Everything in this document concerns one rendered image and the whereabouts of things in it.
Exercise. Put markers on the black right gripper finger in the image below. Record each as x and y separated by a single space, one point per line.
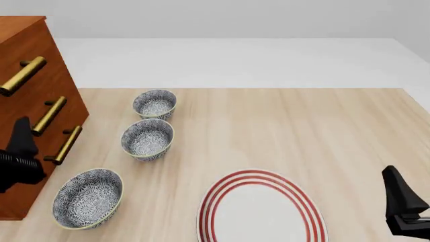
399 196

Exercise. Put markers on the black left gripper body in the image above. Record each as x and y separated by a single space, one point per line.
20 169

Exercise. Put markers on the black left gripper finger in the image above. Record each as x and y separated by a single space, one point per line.
23 141

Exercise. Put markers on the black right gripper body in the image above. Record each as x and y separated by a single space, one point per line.
410 225

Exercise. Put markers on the wooden drawer, lowest of cabinet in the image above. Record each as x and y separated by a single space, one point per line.
37 196

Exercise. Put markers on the wooden cabinet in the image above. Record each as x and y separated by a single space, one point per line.
37 37

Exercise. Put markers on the blue patterned ceramic bowl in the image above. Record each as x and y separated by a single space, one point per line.
154 104
87 199
148 141

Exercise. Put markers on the white plate with red rings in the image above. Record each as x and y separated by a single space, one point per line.
258 211

